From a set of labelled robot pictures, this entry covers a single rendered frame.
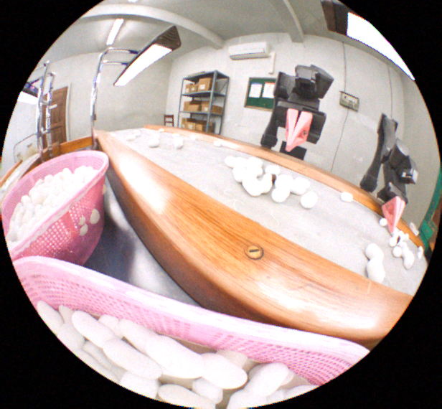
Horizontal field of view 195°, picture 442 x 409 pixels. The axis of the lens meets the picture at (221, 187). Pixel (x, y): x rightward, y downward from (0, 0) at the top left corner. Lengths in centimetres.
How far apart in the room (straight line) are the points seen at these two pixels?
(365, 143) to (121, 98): 561
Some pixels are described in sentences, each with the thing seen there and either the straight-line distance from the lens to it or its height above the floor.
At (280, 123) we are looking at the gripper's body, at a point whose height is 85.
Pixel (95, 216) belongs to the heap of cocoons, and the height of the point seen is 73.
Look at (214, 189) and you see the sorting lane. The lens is 17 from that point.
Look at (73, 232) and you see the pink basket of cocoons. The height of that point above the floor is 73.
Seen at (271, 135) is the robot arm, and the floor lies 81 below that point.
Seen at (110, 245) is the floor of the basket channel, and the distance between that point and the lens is 21.
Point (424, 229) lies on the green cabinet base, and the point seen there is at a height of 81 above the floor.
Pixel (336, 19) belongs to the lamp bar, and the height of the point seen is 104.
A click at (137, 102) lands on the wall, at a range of 474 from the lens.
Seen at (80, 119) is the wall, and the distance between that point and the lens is 459.
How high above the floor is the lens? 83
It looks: 29 degrees down
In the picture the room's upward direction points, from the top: 10 degrees clockwise
